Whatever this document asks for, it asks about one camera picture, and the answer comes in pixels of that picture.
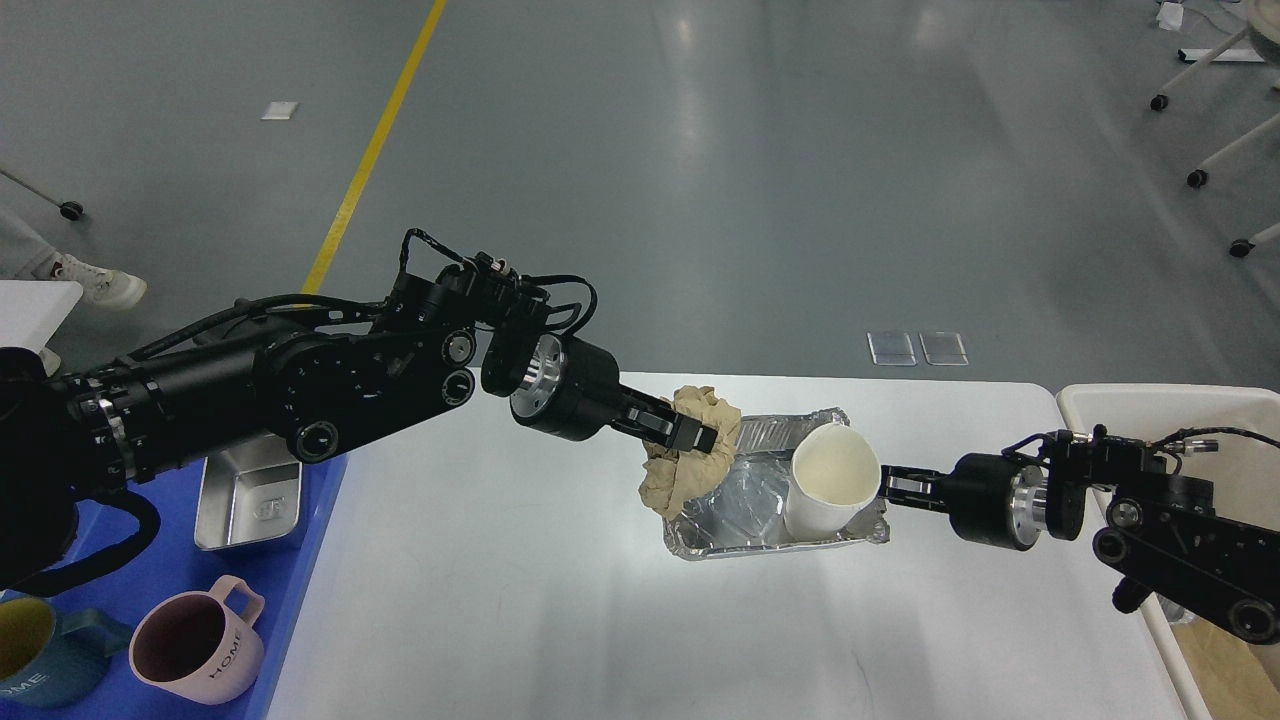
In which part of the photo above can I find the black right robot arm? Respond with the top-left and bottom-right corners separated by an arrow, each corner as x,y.
879,424 -> 1279,646

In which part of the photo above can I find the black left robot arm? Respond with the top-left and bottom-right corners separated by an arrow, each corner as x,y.
1,228 -> 733,598

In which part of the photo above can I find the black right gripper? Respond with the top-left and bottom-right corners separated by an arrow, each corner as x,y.
881,454 -> 1044,552

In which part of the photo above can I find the right clear floor plate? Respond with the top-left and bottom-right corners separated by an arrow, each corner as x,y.
916,331 -> 970,366

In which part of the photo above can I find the white paper scrap on floor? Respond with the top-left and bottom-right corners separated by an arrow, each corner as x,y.
260,101 -> 300,122

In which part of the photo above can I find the blue plastic tray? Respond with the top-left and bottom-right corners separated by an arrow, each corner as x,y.
1,456 -> 347,719

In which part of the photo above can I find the white paper cup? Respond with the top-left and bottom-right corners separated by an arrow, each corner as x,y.
782,423 -> 881,542

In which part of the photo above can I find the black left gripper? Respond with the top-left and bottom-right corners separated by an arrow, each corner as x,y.
509,334 -> 719,452

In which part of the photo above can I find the white plastic bin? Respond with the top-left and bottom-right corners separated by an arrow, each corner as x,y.
1057,383 -> 1279,719

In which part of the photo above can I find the brown paper napkin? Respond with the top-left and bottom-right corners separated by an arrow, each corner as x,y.
637,386 -> 742,520

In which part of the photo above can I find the white side table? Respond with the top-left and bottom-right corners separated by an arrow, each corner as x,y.
1,281 -> 83,351

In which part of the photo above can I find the left clear floor plate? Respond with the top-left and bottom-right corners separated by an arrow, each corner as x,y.
867,331 -> 918,366

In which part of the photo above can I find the person in grey trousers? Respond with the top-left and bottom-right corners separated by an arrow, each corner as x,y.
1,205 -> 148,375

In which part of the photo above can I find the pink mug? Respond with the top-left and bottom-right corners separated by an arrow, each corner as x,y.
128,575 -> 266,706

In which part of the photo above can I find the aluminium foil tray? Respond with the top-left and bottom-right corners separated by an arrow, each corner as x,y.
663,407 -> 891,561

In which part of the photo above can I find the blue mug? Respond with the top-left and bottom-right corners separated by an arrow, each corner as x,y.
1,596 -> 134,708

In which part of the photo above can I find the white wheeled chair base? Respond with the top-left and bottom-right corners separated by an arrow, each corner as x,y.
1148,0 -> 1280,258

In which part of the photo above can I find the black caster left stand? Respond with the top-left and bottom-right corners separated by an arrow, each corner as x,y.
1,167 -> 86,222

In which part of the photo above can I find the stainless steel rectangular container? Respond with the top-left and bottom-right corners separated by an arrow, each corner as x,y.
193,436 -> 305,552

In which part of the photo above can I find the clear floor plate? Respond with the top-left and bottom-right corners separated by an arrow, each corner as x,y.
867,331 -> 918,366
916,331 -> 970,366

